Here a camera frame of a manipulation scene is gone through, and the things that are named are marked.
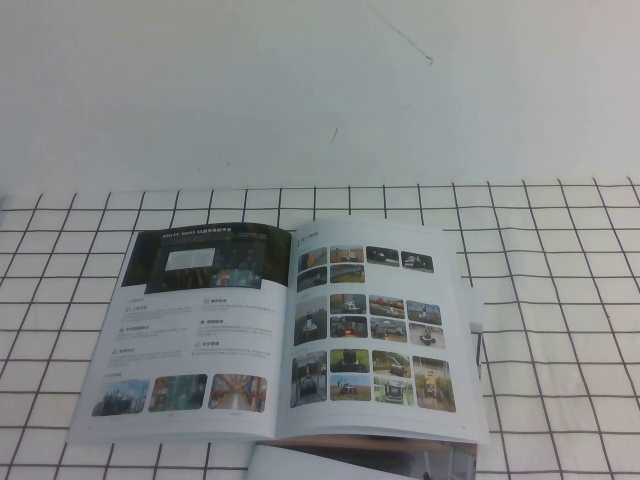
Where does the white black-grid tablecloth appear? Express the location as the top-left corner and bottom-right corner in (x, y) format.
(0, 177), (640, 480)

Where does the large photo book underneath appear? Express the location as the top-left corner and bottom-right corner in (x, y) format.
(247, 284), (487, 480)

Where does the white product brochure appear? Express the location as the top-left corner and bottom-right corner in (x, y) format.
(64, 215), (493, 448)

